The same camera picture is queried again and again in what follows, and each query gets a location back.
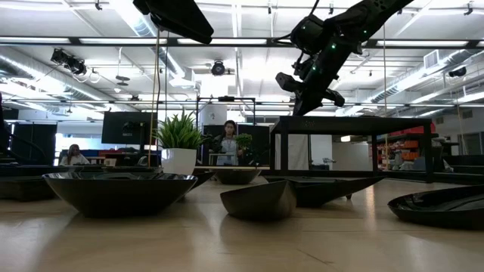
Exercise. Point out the black overhead camera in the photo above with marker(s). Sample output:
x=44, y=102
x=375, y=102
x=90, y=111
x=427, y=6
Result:
x=218, y=68

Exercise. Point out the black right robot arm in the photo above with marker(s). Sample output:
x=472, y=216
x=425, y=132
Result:
x=378, y=11

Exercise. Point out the black cabinet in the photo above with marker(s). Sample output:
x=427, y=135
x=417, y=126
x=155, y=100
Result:
x=34, y=143

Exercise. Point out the small green plant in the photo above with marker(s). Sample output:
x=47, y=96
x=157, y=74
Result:
x=244, y=140

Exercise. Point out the black background rig frame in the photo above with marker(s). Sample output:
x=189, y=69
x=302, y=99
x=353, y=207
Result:
x=227, y=99

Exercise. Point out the black partition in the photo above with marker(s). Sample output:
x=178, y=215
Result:
x=261, y=143

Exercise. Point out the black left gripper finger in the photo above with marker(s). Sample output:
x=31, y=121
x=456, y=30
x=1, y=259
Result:
x=140, y=5
x=181, y=20

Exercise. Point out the white panel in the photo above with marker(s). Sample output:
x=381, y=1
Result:
x=295, y=151

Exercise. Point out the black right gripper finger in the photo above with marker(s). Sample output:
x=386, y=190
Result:
x=315, y=99
x=302, y=104

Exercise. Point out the black wavy round mini plate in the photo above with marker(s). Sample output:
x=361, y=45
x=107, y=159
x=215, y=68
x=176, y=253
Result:
x=121, y=196
x=438, y=211

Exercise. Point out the black perforated metal shelf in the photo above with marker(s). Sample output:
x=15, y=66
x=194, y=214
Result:
x=351, y=124

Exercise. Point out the black ceiling camera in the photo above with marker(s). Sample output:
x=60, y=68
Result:
x=457, y=72

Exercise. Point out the green plant in white pot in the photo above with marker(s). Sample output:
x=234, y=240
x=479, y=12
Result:
x=179, y=160

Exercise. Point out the black ceiling spotlight rig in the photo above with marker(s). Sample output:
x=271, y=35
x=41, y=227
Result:
x=72, y=64

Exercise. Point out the black square mini plate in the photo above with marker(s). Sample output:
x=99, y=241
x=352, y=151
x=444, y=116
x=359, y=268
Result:
x=26, y=189
x=238, y=177

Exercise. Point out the large black monitor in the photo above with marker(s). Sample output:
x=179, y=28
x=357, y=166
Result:
x=128, y=128

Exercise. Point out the person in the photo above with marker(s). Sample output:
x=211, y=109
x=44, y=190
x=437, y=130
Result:
x=228, y=149
x=74, y=158

